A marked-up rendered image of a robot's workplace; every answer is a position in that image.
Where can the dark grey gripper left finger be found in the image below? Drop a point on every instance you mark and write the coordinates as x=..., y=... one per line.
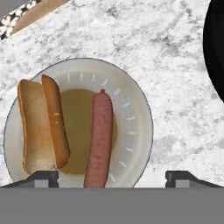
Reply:
x=43, y=178

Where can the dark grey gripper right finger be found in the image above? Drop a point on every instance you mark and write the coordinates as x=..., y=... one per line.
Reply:
x=180, y=178

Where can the black round pan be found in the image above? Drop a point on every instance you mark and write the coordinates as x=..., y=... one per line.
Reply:
x=215, y=46

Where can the pink sausage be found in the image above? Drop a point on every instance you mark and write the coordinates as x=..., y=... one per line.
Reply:
x=99, y=140

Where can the golden hot dog bun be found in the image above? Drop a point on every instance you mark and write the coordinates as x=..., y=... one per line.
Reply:
x=40, y=125

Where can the white bowl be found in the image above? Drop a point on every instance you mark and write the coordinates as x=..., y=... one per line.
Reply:
x=131, y=122

